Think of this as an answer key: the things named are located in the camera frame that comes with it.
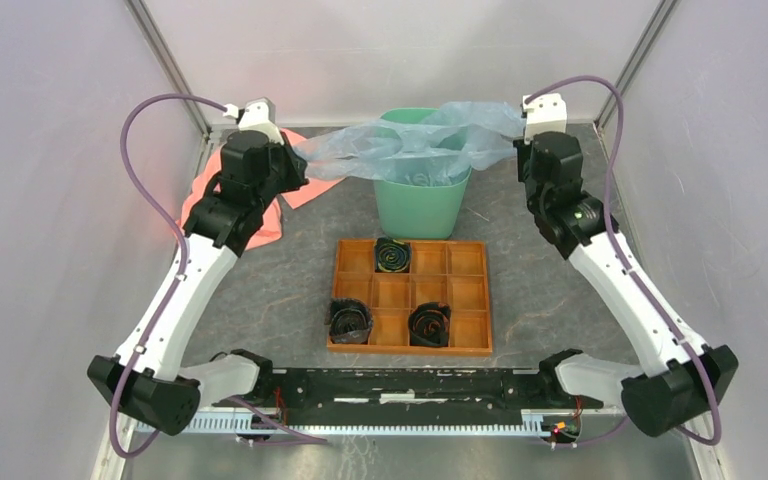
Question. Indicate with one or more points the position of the rolled black belt orange stitching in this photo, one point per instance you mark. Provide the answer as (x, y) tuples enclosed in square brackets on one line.
[(429, 325)]

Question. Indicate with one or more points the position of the white slotted cable duct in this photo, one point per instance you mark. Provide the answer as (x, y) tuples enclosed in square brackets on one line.
[(244, 422)]

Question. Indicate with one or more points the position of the pink cloth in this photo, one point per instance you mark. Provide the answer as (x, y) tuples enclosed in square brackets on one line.
[(271, 230)]

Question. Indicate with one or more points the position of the rolled black belt yellow stitching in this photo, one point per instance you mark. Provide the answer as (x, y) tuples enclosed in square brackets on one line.
[(392, 256)]

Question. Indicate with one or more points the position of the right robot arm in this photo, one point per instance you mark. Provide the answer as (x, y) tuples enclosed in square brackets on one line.
[(589, 238)]

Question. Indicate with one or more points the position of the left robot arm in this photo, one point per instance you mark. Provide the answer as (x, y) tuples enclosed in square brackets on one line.
[(144, 379)]

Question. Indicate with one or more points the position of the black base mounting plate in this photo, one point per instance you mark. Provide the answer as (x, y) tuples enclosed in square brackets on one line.
[(410, 397)]

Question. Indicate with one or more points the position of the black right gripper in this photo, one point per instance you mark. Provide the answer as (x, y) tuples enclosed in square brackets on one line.
[(524, 150)]

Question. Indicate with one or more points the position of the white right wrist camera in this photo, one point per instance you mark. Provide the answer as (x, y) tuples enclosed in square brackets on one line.
[(544, 113)]

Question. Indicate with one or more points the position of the green plastic trash bin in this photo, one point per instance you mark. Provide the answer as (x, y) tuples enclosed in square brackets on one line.
[(415, 202)]

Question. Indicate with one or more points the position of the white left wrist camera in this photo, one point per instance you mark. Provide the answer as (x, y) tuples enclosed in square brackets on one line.
[(257, 115)]

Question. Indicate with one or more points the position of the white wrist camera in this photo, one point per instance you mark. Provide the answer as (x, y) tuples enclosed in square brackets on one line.
[(544, 113), (257, 115)]

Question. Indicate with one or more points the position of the rolled black belt left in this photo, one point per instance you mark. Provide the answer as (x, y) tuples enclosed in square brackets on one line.
[(349, 321)]

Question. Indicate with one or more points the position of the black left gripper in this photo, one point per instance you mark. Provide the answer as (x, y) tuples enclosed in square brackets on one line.
[(297, 171)]

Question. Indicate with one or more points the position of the translucent blue plastic trash bag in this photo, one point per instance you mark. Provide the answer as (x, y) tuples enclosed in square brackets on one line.
[(438, 150)]

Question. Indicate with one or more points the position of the orange compartment tray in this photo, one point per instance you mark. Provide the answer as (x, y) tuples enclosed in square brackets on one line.
[(454, 273)]

